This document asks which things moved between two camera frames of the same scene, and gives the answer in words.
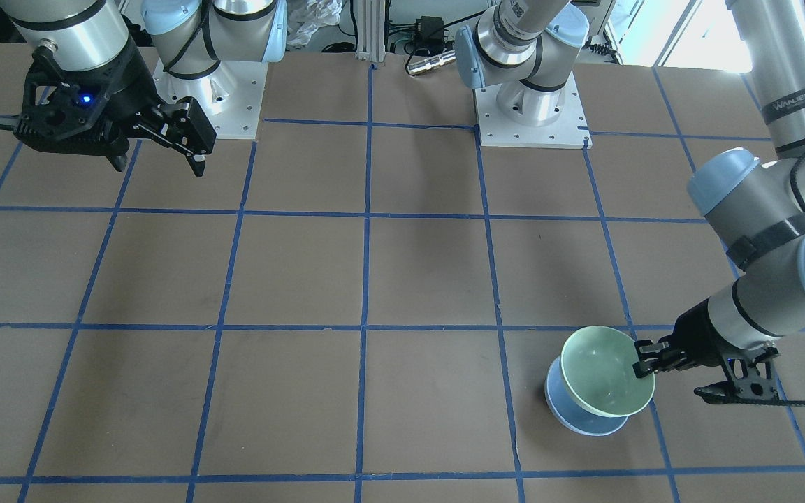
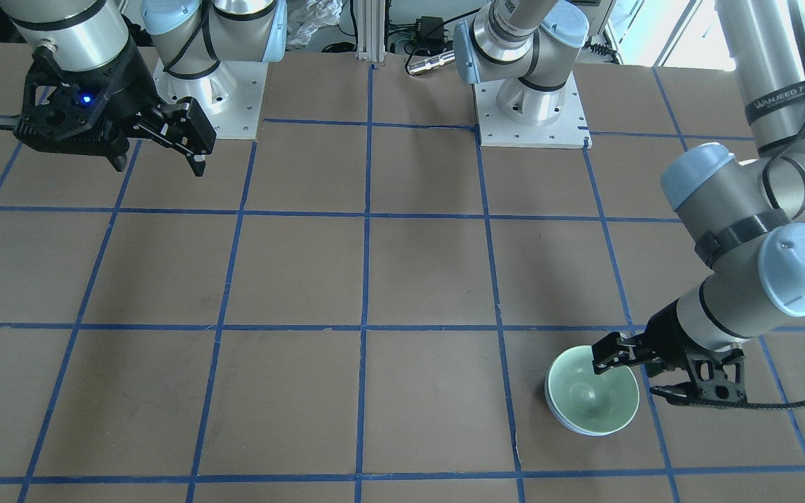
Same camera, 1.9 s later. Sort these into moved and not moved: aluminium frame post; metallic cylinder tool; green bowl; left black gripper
Moved: left black gripper; green bowl
Not moved: aluminium frame post; metallic cylinder tool
